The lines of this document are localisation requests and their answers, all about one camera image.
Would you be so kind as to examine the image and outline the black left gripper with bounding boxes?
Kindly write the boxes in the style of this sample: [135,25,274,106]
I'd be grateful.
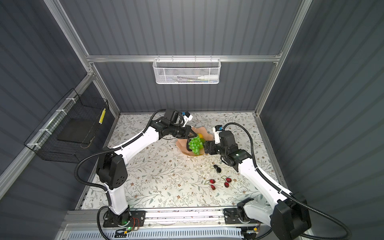
[168,125,197,139]

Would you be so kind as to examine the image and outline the green fake grape bunch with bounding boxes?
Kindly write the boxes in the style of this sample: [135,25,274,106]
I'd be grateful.
[188,136,205,156]

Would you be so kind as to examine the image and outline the black fake cherry pair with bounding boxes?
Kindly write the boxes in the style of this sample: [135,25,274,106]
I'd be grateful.
[213,165,222,173]

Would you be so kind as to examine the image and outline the red fake cherry pair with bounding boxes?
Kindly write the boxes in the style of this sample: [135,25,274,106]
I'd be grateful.
[205,179,216,191]
[222,176,232,188]

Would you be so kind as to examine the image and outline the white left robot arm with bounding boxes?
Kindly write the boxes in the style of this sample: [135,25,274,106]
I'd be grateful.
[96,117,198,224]

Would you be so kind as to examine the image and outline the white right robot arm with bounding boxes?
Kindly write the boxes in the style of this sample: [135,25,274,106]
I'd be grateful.
[205,126,312,240]

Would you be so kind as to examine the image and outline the pink scalloped fruit bowl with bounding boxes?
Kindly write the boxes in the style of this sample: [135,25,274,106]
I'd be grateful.
[176,127,214,157]

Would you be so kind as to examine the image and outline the white wire mesh basket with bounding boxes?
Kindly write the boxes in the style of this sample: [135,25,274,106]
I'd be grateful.
[153,59,222,85]

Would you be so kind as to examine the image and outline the black corrugated right cable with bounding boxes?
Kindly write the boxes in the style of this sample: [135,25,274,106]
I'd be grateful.
[222,122,352,240]

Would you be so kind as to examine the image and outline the black wire basket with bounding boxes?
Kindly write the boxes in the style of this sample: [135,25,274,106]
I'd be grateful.
[24,90,109,163]

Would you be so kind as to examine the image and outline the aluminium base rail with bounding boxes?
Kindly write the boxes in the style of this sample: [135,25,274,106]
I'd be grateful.
[59,205,301,232]

